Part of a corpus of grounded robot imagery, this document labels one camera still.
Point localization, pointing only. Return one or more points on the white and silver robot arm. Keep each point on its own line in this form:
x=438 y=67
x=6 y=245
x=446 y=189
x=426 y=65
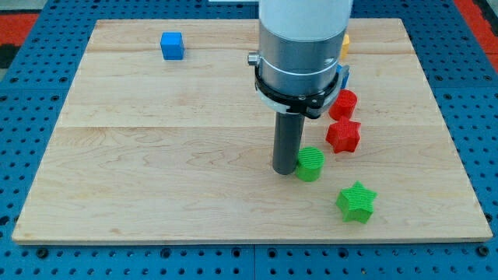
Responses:
x=299 y=43

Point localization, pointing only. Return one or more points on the blue block behind arm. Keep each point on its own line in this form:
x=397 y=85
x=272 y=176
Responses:
x=343 y=75

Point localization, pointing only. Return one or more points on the light wooden board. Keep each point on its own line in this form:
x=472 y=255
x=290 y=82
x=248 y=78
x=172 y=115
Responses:
x=154 y=152

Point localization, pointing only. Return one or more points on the blue cube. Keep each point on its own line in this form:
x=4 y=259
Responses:
x=172 y=46

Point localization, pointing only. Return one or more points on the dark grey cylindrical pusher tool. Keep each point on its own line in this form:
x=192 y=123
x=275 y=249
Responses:
x=287 y=138

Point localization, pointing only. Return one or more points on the green cylinder block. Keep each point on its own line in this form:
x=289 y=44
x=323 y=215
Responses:
x=310 y=161

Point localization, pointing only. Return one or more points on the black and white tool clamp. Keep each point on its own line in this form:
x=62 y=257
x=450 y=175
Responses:
x=311 y=106

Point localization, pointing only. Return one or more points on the red star block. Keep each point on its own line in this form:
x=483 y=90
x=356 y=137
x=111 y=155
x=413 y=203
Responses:
x=344 y=135

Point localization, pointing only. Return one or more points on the red cylinder block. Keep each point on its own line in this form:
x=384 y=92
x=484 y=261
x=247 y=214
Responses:
x=344 y=105

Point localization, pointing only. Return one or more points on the green star block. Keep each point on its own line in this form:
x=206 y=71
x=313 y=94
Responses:
x=356 y=203

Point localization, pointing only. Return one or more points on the yellow block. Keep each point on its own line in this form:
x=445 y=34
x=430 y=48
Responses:
x=345 y=47

